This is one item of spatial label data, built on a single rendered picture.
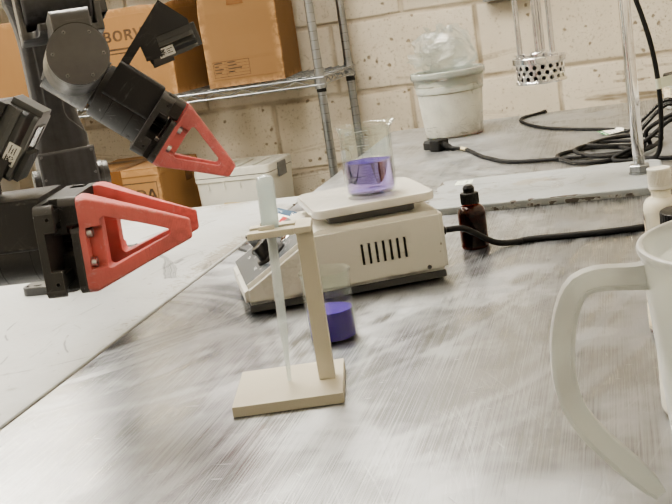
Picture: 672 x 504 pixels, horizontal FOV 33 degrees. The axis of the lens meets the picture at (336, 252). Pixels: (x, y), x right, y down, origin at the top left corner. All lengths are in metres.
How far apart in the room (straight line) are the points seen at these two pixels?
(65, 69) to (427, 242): 0.37
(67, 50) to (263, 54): 2.25
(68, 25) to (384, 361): 0.43
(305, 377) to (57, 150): 0.60
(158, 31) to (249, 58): 2.17
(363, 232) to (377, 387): 0.28
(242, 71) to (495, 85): 0.78
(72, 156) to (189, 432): 0.62
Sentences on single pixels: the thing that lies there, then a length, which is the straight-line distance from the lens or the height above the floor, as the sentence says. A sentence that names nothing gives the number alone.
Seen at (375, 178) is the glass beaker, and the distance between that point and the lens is 1.08.
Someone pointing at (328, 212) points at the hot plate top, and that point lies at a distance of 1.07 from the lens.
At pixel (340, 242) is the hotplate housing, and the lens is 1.07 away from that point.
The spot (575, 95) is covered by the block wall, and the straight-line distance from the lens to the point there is 3.51.
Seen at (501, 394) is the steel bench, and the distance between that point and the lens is 0.78.
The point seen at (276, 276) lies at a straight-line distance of 0.82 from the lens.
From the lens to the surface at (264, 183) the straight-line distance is 0.80.
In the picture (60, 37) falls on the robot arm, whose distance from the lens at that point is 1.06.
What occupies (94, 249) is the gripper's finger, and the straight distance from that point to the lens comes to 0.80.
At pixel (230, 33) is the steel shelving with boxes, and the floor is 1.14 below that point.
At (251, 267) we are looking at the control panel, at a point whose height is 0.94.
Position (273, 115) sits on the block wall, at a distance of 3.67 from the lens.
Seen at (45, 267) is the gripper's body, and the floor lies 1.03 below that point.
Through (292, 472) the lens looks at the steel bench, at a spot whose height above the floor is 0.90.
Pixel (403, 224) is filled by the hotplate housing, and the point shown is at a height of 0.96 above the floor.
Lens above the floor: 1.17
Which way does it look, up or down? 12 degrees down
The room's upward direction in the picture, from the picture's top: 9 degrees counter-clockwise
